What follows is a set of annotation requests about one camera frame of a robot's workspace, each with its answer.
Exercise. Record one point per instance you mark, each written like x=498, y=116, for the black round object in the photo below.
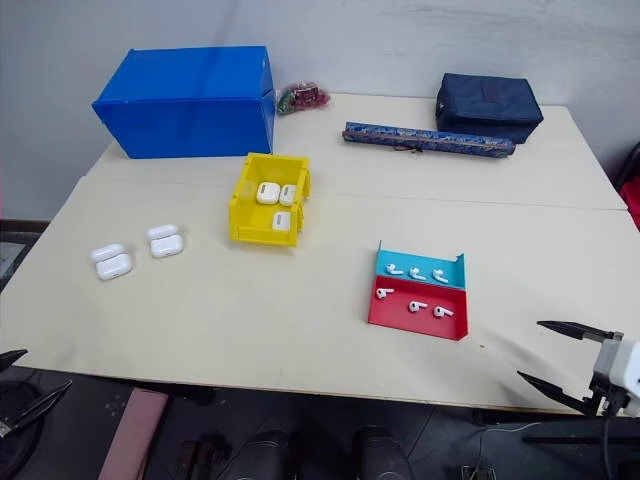
x=20, y=450

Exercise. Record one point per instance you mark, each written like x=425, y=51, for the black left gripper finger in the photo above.
x=40, y=405
x=10, y=358

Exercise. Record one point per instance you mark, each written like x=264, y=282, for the red object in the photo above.
x=632, y=205

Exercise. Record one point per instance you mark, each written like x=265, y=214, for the red metal tray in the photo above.
x=400, y=320

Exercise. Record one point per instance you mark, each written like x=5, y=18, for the white earbud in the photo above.
x=440, y=312
x=440, y=276
x=414, y=307
x=382, y=293
x=395, y=270
x=416, y=273

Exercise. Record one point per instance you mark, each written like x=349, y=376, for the dark grey side table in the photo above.
x=17, y=255

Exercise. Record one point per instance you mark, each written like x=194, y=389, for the blue plastic box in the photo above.
x=185, y=107

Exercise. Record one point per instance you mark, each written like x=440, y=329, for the dark rounded shape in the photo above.
x=382, y=455

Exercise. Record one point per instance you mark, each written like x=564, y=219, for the navy fabric bag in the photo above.
x=487, y=107

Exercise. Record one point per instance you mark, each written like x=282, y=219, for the cyan metal tray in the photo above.
x=425, y=262

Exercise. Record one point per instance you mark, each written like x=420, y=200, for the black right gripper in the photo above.
x=611, y=402

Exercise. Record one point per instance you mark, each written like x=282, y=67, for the yellow plastic bin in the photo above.
x=250, y=220

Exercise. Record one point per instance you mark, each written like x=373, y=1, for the blue patterned rolled scroll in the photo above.
x=425, y=139

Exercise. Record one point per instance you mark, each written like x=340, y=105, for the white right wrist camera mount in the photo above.
x=625, y=362

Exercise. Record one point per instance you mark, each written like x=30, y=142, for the pink panel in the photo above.
x=132, y=435

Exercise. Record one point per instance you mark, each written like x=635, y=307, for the black chair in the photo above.
x=629, y=167

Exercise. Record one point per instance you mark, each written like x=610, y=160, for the bag of red green items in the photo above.
x=300, y=97

